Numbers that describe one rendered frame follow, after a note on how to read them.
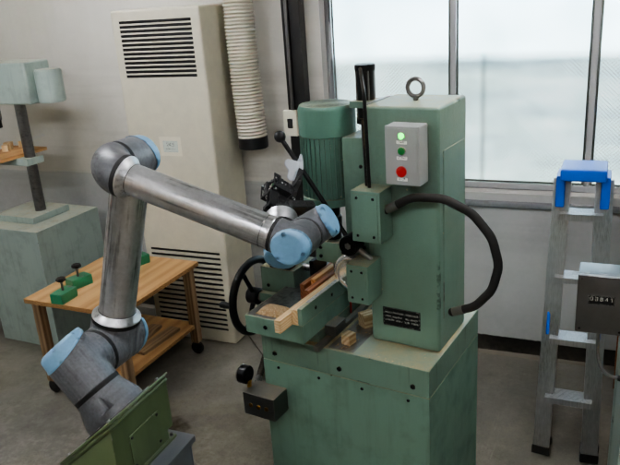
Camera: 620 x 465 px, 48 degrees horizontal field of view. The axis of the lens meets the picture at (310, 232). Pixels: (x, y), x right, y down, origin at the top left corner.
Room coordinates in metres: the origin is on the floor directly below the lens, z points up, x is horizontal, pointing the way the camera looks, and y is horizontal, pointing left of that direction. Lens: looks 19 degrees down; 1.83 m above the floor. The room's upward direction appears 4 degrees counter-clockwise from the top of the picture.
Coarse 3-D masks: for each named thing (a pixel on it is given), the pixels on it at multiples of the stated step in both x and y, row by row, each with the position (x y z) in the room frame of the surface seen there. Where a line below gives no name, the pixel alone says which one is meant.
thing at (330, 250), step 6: (330, 240) 2.09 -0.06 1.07; (336, 240) 2.09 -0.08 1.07; (324, 246) 2.08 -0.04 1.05; (330, 246) 2.07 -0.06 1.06; (336, 246) 2.06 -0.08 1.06; (318, 252) 2.09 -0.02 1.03; (324, 252) 2.08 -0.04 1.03; (330, 252) 2.07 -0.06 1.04; (336, 252) 2.06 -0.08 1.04; (318, 258) 2.09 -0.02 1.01; (324, 258) 2.08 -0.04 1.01; (330, 258) 2.07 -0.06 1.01; (336, 258) 2.06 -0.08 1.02
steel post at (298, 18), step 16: (288, 0) 3.50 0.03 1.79; (288, 16) 3.50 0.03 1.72; (288, 32) 3.49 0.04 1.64; (304, 32) 3.53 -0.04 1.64; (288, 48) 3.48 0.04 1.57; (304, 48) 3.52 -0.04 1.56; (288, 64) 3.49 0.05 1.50; (304, 64) 3.50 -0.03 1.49; (288, 80) 3.51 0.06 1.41; (304, 80) 3.49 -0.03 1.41; (288, 96) 3.51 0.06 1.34; (304, 96) 3.48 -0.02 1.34; (288, 112) 3.49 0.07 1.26; (288, 128) 3.49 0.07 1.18
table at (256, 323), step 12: (288, 288) 2.12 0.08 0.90; (264, 300) 2.16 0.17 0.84; (276, 300) 2.03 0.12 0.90; (288, 300) 2.02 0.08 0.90; (300, 300) 2.02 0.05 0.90; (336, 300) 2.01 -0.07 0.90; (252, 312) 1.95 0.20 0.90; (324, 312) 1.94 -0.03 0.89; (336, 312) 2.00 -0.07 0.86; (252, 324) 1.93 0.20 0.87; (264, 324) 1.91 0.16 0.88; (312, 324) 1.88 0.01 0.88; (324, 324) 1.94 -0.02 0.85; (276, 336) 1.88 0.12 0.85; (288, 336) 1.86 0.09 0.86; (300, 336) 1.84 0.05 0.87; (312, 336) 1.87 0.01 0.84
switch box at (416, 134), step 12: (396, 132) 1.79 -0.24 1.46; (408, 132) 1.78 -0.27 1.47; (420, 132) 1.77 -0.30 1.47; (396, 144) 1.80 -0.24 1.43; (408, 144) 1.78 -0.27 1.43; (420, 144) 1.77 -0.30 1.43; (396, 156) 1.80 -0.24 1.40; (408, 156) 1.78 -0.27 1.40; (420, 156) 1.77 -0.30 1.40; (396, 168) 1.80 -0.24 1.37; (408, 168) 1.78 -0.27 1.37; (420, 168) 1.76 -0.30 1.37; (396, 180) 1.80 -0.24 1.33; (408, 180) 1.78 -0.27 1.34; (420, 180) 1.76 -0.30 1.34
